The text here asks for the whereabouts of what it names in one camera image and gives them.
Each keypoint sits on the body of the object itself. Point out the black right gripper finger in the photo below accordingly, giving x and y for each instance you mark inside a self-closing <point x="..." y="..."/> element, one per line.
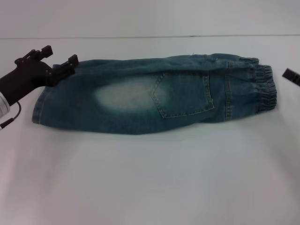
<point x="293" y="76"/>

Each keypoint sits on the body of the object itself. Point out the blue denim shorts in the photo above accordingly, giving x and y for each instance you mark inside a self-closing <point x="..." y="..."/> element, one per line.
<point x="129" y="107"/>

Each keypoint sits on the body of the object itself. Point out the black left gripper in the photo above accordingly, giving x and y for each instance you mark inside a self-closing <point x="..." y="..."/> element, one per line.
<point x="25" y="79"/>

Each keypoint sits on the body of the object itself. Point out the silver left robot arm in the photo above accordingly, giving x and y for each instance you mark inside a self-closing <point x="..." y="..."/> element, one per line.
<point x="3" y="106"/>

